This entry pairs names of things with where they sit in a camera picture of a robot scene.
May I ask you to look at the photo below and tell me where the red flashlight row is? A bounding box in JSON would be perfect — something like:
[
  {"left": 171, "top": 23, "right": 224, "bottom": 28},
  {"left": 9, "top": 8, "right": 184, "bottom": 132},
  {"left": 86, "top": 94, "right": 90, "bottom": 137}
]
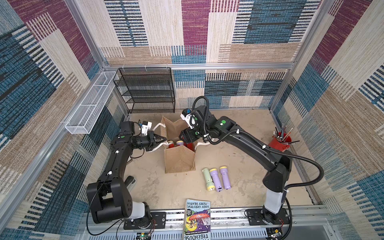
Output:
[{"left": 168, "top": 141, "right": 175, "bottom": 149}]

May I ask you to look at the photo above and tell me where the brown jute tote bag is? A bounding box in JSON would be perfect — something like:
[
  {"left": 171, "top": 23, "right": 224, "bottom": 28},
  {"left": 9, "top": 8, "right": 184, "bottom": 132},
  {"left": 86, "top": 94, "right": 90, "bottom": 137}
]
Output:
[{"left": 160, "top": 116, "right": 198, "bottom": 174}]

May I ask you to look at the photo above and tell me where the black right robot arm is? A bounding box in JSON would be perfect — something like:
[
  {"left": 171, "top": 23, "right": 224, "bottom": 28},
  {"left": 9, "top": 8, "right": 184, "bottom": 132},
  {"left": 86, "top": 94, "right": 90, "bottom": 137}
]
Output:
[{"left": 179, "top": 106, "right": 292, "bottom": 224}]

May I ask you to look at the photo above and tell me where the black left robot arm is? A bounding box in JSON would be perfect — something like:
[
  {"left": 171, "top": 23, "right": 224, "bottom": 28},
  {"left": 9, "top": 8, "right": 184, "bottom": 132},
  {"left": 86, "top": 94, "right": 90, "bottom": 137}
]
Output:
[{"left": 86, "top": 121, "right": 167, "bottom": 227}]

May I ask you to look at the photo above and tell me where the black white stapler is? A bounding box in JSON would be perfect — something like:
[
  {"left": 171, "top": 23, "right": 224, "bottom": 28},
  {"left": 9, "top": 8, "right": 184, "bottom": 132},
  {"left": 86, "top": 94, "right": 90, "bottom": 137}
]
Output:
[{"left": 125, "top": 176, "right": 137, "bottom": 192}]

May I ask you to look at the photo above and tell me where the purple flashlight lower left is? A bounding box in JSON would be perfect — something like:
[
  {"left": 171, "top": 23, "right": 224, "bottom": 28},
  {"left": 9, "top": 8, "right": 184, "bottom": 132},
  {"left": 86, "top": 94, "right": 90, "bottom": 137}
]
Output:
[{"left": 210, "top": 168, "right": 223, "bottom": 192}]

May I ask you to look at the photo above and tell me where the purple flashlight lower right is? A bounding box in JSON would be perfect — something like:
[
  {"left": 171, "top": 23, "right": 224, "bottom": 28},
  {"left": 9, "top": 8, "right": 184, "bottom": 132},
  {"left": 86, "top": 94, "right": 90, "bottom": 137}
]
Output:
[{"left": 220, "top": 166, "right": 232, "bottom": 190}]

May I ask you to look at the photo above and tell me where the green flashlight lower left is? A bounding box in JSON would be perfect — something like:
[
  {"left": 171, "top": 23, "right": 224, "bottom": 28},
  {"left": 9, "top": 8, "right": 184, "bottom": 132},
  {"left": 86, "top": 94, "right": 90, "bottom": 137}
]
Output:
[{"left": 202, "top": 168, "right": 216, "bottom": 191}]

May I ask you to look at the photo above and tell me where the colourful treehouse book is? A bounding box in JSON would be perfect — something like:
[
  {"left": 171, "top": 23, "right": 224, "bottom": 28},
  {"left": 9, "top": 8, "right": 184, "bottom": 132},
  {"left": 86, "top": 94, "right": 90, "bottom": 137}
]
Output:
[{"left": 183, "top": 199, "right": 211, "bottom": 240}]

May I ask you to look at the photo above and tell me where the red pen cup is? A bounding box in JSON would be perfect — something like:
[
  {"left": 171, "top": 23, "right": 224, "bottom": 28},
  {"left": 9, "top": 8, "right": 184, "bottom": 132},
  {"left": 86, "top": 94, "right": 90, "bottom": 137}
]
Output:
[{"left": 269, "top": 125, "right": 300, "bottom": 152}]

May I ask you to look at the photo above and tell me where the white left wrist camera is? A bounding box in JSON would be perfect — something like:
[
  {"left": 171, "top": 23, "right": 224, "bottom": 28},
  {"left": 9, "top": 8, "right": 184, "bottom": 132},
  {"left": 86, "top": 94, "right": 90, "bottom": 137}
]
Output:
[{"left": 141, "top": 121, "right": 152, "bottom": 136}]

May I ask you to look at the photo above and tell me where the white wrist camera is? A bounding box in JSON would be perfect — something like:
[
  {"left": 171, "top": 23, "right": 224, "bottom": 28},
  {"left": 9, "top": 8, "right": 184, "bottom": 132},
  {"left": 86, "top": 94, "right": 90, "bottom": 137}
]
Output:
[
  {"left": 181, "top": 109, "right": 198, "bottom": 129},
  {"left": 141, "top": 121, "right": 152, "bottom": 136}
]

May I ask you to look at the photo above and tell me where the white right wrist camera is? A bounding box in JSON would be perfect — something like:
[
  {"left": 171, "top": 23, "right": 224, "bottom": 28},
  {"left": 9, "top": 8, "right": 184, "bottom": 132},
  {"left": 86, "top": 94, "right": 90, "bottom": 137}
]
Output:
[{"left": 181, "top": 109, "right": 198, "bottom": 129}]

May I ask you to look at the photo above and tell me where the black wire shelf rack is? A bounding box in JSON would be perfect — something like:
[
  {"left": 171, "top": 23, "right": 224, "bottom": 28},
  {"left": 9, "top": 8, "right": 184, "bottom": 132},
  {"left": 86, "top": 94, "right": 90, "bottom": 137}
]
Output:
[{"left": 114, "top": 68, "right": 176, "bottom": 114}]

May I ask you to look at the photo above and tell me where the white mesh wall basket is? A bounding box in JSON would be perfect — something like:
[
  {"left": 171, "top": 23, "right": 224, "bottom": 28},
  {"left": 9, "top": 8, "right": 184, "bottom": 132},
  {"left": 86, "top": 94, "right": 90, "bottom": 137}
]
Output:
[{"left": 65, "top": 72, "right": 117, "bottom": 135}]

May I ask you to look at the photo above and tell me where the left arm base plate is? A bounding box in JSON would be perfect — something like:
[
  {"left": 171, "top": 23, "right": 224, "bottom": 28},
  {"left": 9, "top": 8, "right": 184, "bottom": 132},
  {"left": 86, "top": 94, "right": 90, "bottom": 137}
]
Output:
[{"left": 123, "top": 212, "right": 167, "bottom": 231}]

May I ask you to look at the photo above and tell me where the black corrugated cable hose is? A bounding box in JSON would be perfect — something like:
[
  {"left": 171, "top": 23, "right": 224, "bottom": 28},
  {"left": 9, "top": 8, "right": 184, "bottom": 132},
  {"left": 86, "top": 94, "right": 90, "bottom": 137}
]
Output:
[{"left": 191, "top": 95, "right": 325, "bottom": 240}]

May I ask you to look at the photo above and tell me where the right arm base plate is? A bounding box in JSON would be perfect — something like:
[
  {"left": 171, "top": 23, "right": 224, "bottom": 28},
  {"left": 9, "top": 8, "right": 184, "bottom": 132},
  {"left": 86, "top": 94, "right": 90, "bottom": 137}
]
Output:
[{"left": 245, "top": 208, "right": 291, "bottom": 226}]

